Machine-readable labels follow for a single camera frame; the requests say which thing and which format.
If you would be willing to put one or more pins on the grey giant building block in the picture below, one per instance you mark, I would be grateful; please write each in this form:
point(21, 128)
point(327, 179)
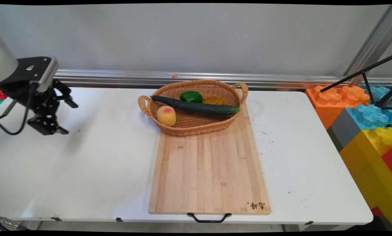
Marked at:
point(345, 131)

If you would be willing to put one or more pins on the yellow pink peach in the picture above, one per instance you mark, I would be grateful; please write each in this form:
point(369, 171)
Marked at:
point(166, 115)

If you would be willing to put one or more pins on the blue giant building block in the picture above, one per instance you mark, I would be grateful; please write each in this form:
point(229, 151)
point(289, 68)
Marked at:
point(369, 114)

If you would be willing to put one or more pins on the aluminium wall rail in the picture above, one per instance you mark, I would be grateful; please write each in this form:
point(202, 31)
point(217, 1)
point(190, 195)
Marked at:
point(281, 79)

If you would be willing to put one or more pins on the red giant building block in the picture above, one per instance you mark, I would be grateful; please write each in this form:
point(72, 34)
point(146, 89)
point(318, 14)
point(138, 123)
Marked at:
point(390, 159)

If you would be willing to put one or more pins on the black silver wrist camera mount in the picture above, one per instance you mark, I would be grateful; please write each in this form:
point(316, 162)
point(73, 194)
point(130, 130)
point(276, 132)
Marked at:
point(35, 70)

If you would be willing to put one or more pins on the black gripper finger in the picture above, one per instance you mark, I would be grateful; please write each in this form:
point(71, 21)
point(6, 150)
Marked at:
point(66, 96)
point(48, 127)

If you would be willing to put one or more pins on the dark green cucumber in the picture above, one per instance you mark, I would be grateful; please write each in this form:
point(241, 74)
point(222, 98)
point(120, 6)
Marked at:
point(196, 107)

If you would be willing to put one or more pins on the orange bell pepper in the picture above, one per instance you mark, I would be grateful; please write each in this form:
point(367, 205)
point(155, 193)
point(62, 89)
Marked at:
point(214, 101)

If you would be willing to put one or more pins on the diagonal aluminium post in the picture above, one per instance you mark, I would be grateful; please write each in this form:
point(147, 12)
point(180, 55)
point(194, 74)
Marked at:
point(372, 42)

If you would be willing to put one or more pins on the wooden cutting board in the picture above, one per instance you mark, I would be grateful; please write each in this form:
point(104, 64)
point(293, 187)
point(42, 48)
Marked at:
point(209, 170)

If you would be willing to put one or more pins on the orange giant building block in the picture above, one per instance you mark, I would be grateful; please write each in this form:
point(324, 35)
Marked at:
point(330, 101)

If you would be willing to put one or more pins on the metal table leg joint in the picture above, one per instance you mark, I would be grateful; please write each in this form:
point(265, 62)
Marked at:
point(6, 223)

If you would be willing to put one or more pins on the red toy block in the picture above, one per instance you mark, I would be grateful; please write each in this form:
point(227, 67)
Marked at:
point(0, 94)

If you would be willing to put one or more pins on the green bell pepper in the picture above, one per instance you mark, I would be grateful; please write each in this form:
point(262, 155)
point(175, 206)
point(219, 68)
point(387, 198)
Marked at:
point(191, 96)

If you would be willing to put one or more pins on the black tripod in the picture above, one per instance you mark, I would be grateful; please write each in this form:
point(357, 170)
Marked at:
point(363, 72)

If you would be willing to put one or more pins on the woven wicker basket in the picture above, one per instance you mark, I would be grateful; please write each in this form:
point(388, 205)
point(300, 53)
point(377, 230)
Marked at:
point(199, 123)

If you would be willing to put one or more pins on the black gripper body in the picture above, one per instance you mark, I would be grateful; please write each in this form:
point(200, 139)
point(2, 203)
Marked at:
point(43, 101)

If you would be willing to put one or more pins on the yellow giant building block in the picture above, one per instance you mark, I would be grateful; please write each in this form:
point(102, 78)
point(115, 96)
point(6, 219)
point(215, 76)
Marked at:
point(369, 164)

